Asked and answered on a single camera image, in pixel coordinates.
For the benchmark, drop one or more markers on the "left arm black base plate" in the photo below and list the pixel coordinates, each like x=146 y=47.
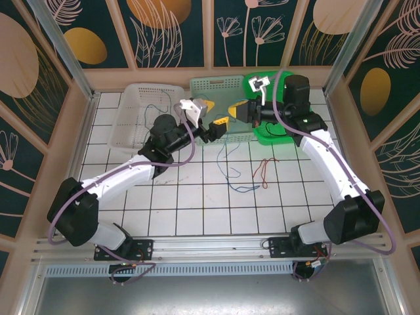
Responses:
x=146 y=251

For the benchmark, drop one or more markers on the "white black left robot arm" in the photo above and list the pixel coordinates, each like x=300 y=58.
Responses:
x=124 y=174

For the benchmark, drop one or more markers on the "white plastic basket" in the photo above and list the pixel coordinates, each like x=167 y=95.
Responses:
x=131 y=98

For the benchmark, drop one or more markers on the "aluminium side rail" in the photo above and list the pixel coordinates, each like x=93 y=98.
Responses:
x=84 y=131
x=332 y=108

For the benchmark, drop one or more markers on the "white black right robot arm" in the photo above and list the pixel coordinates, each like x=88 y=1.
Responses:
x=328 y=164

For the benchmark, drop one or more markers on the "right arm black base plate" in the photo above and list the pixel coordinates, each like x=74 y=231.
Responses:
x=279 y=249

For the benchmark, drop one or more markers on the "aluminium frame post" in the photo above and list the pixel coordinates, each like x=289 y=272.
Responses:
x=65 y=49
x=348 y=49

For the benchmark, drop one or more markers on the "small green circuit board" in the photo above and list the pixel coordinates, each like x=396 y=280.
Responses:
x=320 y=263

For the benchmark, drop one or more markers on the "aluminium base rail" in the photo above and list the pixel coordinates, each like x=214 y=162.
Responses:
x=210 y=246

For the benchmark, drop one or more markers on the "green plastic basket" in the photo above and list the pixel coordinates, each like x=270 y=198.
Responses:
x=279 y=138

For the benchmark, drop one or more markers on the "mint plastic basket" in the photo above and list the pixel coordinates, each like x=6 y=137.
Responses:
x=220 y=92

